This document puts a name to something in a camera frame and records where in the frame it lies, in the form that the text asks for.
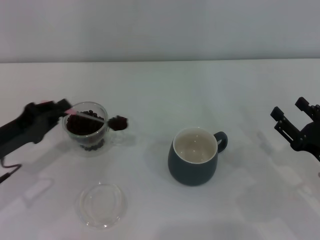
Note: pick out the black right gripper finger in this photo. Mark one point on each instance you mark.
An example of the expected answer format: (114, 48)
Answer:
(312, 111)
(287, 127)

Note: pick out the coffee beans pile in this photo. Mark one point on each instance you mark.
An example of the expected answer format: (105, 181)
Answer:
(82, 126)

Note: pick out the small heap coffee beans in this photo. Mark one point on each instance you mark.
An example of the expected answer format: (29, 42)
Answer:
(118, 123)

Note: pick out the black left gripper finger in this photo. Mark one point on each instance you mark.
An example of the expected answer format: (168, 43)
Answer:
(45, 107)
(47, 122)

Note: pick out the clear glass saucer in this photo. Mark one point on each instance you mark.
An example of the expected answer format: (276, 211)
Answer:
(100, 225)

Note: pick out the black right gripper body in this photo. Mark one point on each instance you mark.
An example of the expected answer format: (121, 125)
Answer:
(310, 140)

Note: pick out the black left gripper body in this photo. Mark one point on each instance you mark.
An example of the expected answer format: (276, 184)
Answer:
(17, 135)

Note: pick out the dark green ceramic mug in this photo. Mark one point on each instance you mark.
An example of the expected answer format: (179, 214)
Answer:
(190, 175)

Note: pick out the double-wall glass cup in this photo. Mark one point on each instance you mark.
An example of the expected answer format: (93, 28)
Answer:
(75, 138)

